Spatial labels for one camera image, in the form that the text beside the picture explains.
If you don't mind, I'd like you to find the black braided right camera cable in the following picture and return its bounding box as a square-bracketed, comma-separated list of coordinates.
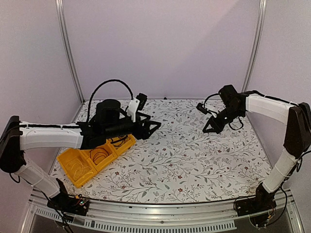
[203, 93, 221, 110]

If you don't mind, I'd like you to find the right arm base electronics board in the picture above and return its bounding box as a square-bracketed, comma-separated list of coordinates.
[233, 196, 288, 229]

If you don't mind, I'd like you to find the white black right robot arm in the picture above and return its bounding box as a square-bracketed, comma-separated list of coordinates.
[197, 84, 311, 213]

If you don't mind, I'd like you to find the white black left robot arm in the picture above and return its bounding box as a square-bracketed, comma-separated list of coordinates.
[0, 98, 161, 211]

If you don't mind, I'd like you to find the black braided left camera cable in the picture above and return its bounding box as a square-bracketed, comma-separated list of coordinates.
[86, 79, 135, 124]

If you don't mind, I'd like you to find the left arm base electronics board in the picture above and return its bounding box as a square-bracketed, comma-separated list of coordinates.
[47, 193, 90, 216]

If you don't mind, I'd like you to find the black braided camera cable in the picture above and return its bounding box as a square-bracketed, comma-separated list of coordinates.
[86, 79, 135, 124]
[203, 93, 221, 110]

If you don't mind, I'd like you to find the aluminium right corner post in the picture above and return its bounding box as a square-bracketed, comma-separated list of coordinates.
[242, 0, 267, 92]

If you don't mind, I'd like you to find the yellow divided plastic bin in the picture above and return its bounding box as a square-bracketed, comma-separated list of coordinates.
[57, 134, 136, 188]

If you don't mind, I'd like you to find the aluminium front frame rail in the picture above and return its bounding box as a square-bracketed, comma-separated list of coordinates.
[21, 189, 305, 233]

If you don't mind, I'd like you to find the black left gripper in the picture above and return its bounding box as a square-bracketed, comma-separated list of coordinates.
[103, 113, 161, 140]

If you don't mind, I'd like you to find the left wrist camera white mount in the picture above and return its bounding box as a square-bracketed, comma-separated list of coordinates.
[125, 93, 147, 122]

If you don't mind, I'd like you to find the floral patterned table mat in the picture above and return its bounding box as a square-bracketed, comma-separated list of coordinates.
[42, 99, 277, 204]

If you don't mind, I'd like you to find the aluminium corner post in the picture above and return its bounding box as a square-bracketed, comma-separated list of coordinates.
[55, 0, 85, 103]
[242, 0, 267, 92]

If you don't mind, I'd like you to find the aluminium left corner post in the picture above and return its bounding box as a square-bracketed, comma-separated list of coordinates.
[55, 0, 85, 103]

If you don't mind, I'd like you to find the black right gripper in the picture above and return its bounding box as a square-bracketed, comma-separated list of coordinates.
[202, 106, 243, 134]

